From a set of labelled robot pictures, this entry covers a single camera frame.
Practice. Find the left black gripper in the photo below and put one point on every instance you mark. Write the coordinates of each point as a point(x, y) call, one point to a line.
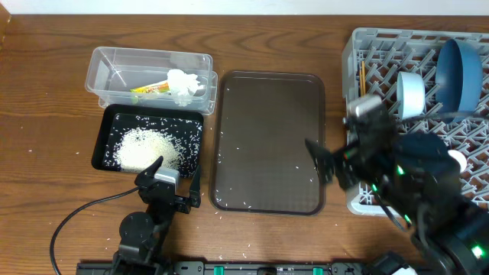
point(185, 207)

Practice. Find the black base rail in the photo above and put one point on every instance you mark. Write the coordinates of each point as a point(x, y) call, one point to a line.
point(387, 264)

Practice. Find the grey dishwasher rack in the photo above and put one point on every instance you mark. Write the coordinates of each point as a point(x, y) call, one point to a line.
point(386, 52)

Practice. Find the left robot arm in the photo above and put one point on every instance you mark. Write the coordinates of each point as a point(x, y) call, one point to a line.
point(143, 233)

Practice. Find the black plastic tray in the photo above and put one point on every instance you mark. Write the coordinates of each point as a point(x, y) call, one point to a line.
point(186, 127)

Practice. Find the white cup pink inside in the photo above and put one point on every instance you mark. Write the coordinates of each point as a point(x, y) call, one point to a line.
point(460, 158)

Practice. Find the pile of rice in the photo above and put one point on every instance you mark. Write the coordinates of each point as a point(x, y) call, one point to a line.
point(139, 148)

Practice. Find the yellow green snack wrapper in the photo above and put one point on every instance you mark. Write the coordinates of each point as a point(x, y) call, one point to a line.
point(158, 87)

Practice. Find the dark blue plate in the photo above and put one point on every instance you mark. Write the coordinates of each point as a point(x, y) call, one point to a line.
point(459, 75)

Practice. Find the light blue white bowl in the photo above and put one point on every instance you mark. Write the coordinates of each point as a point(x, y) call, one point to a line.
point(410, 95)

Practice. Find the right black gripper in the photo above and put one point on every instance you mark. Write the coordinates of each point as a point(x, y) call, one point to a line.
point(348, 160)

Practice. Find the clear plastic bin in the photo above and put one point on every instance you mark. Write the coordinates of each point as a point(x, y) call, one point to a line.
point(114, 71)

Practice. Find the white tissue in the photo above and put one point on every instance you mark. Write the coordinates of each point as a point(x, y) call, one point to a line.
point(182, 86)

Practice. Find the wooden chopstick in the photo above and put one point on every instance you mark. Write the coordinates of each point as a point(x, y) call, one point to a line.
point(364, 80)
point(361, 67)

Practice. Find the brown serving tray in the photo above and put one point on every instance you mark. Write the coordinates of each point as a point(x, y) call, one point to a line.
point(261, 161)

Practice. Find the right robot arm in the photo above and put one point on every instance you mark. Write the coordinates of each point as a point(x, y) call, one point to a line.
point(412, 175)

